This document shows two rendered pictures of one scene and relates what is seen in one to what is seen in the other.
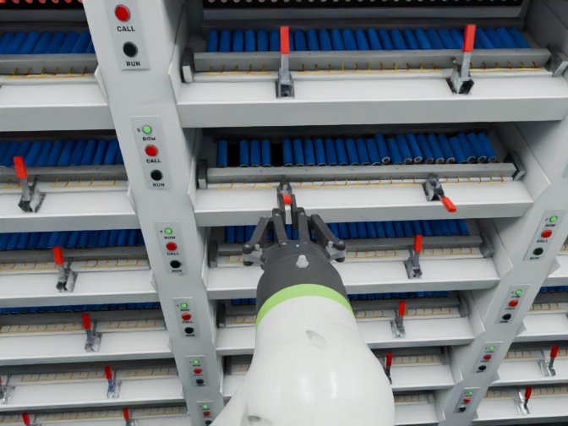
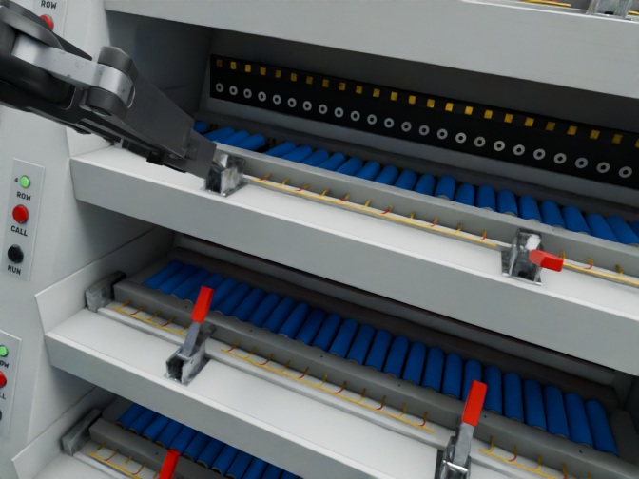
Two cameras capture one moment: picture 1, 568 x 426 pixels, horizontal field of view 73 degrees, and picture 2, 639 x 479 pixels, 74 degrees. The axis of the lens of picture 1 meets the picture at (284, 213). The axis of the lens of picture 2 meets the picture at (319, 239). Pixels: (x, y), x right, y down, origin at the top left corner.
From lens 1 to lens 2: 0.46 m
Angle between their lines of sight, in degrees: 30
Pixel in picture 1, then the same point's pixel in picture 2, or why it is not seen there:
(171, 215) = (38, 153)
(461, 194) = (592, 293)
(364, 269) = (344, 426)
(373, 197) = (384, 235)
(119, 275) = not seen: outside the picture
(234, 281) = (100, 340)
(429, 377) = not seen: outside the picture
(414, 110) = (493, 34)
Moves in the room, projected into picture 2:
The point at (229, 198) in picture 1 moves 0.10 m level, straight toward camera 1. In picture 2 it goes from (140, 163) to (63, 156)
